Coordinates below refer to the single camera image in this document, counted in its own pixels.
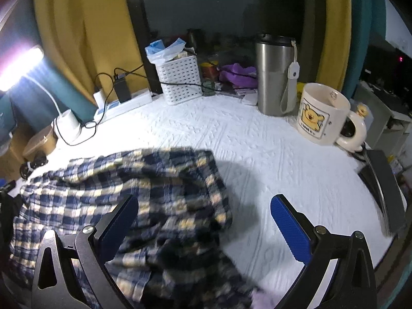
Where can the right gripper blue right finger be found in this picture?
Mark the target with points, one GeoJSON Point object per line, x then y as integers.
{"type": "Point", "coordinates": [294, 227]}

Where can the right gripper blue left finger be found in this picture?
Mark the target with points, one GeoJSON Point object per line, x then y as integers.
{"type": "Point", "coordinates": [113, 227]}

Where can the blue yellow plaid pants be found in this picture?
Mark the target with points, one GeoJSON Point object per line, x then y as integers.
{"type": "Point", "coordinates": [163, 250]}

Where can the white textured table cover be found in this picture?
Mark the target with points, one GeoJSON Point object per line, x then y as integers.
{"type": "Point", "coordinates": [258, 157]}

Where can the black notebook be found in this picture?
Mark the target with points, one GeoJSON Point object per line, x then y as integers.
{"type": "Point", "coordinates": [377, 175]}

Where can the tan lidded plastic box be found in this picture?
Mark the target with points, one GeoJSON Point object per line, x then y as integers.
{"type": "Point", "coordinates": [45, 141]}

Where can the white desk lamp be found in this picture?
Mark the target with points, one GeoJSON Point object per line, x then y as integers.
{"type": "Point", "coordinates": [66, 124]}

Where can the cream bear cartoon mug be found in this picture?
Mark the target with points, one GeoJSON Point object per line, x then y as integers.
{"type": "Point", "coordinates": [322, 114]}

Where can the white power strip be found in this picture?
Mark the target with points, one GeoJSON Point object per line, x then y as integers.
{"type": "Point", "coordinates": [116, 108]}

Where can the white phone charger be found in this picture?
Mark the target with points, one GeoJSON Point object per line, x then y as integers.
{"type": "Point", "coordinates": [100, 98]}

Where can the black power adapter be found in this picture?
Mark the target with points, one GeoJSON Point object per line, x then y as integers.
{"type": "Point", "coordinates": [121, 88]}

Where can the teal curtain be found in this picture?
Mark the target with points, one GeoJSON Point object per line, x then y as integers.
{"type": "Point", "coordinates": [21, 32]}

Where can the stainless steel tumbler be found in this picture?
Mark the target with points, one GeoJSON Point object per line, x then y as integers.
{"type": "Point", "coordinates": [277, 71]}

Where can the purple cloth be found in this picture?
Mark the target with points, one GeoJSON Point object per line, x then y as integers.
{"type": "Point", "coordinates": [239, 77]}

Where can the white slatted storage basket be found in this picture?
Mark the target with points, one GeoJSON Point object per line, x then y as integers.
{"type": "Point", "coordinates": [180, 80]}

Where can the blue plastic bag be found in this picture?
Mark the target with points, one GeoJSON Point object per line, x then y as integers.
{"type": "Point", "coordinates": [158, 53]}

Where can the yellow curtain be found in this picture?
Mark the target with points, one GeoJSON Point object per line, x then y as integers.
{"type": "Point", "coordinates": [87, 40]}

